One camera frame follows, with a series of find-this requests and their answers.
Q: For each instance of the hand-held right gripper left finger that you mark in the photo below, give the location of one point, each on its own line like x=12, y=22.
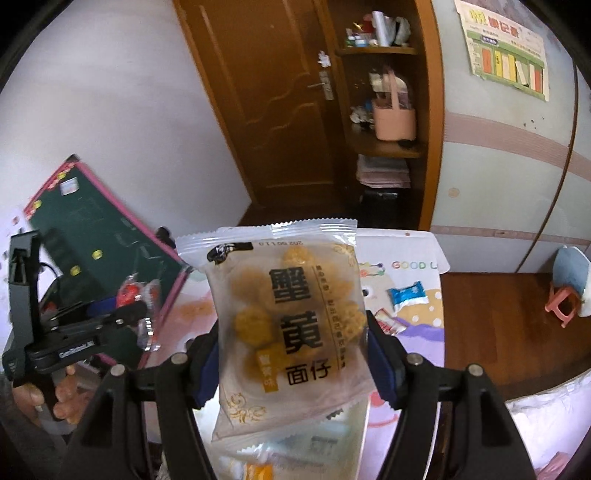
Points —
x=207, y=369

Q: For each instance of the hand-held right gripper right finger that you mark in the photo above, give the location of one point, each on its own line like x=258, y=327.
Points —
x=378, y=364

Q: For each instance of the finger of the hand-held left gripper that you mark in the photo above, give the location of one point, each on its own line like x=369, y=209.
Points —
x=131, y=313

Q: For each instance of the red clear-wrapped snack packet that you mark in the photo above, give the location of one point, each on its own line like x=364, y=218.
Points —
x=134, y=295

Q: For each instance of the translucent noodle snack packet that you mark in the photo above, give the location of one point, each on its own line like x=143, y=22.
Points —
x=277, y=323

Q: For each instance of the white plastic storage box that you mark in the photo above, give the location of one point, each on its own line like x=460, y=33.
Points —
x=300, y=454

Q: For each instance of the person's left hand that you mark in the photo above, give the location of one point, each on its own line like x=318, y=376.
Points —
x=69, y=397

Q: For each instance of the printed play mat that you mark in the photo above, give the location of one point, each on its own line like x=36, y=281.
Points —
x=415, y=355

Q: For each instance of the red white snack packet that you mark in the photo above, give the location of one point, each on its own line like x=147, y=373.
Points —
x=390, y=322

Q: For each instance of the blue snack packet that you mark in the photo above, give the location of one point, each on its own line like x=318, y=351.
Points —
x=406, y=295

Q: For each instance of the black clamp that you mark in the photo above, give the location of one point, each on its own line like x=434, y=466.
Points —
x=162, y=235

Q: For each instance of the orange snack packet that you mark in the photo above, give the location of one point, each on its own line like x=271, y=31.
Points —
x=251, y=470

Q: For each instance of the black box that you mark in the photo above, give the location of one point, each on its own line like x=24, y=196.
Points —
x=378, y=203

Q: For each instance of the white bedding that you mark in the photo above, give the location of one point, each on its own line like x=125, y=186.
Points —
x=549, y=429

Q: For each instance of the pink stool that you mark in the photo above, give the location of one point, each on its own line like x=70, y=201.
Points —
x=561, y=304

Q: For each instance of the folded towels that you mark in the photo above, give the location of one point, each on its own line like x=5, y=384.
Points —
x=383, y=171

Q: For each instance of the blue cushion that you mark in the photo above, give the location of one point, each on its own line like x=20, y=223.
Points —
x=570, y=267

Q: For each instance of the pale sliding wardrobe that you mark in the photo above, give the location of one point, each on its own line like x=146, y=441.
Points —
x=508, y=161

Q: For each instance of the pink basket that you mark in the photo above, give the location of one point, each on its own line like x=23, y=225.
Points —
x=395, y=120

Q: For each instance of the wooden corner shelf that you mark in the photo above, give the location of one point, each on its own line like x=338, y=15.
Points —
x=429, y=115

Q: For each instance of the brown wooden door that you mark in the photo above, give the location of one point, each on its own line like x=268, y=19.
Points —
x=258, y=92

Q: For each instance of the white plastic bag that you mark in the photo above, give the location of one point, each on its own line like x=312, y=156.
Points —
x=392, y=27

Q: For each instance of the green chalkboard pink frame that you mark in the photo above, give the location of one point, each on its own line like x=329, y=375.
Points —
x=92, y=221

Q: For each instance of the wall poster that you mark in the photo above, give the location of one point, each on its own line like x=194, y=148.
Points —
x=503, y=46

